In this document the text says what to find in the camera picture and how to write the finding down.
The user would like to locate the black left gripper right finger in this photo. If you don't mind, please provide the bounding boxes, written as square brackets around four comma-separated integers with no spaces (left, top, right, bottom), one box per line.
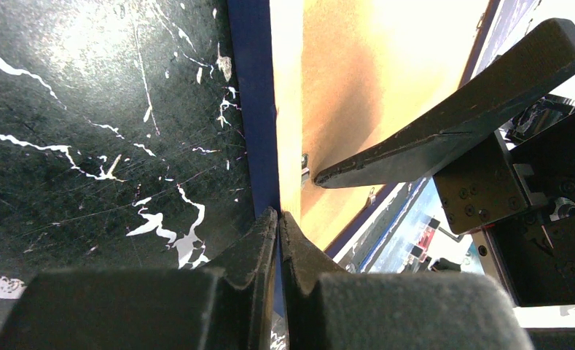
[278,212,533,349]

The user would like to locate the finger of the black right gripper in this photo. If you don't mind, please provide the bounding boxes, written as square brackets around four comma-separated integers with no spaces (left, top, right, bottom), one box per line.
[314,18,575,189]

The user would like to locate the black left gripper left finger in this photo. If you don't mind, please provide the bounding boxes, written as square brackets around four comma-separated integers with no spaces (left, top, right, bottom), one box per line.
[0,208,278,349]

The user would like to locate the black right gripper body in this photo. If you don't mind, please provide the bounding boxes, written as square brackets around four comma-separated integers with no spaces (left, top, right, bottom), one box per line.
[434,112,575,307]

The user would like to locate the brown fibreboard backing board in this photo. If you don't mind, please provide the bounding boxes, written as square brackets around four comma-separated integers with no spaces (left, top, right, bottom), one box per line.
[299,0,491,252]

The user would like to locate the wooden picture frame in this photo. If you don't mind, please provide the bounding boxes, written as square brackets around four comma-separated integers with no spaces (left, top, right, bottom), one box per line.
[228,1,498,249]

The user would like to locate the small metal retaining clip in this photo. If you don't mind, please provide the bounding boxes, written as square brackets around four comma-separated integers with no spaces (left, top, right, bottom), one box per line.
[366,187,376,207]

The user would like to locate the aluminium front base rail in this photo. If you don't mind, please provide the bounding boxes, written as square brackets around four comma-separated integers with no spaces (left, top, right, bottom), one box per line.
[334,178,484,274]

